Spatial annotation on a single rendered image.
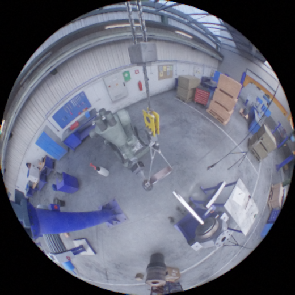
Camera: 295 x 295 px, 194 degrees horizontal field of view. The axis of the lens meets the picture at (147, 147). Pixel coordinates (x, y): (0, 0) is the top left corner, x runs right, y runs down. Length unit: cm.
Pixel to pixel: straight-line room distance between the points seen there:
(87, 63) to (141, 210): 516
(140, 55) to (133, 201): 246
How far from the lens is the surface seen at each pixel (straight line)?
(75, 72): 411
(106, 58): 423
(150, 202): 236
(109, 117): 82
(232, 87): 427
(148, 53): 21
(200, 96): 492
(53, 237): 344
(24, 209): 107
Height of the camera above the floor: 234
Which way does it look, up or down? 58 degrees down
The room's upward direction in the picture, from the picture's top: 13 degrees counter-clockwise
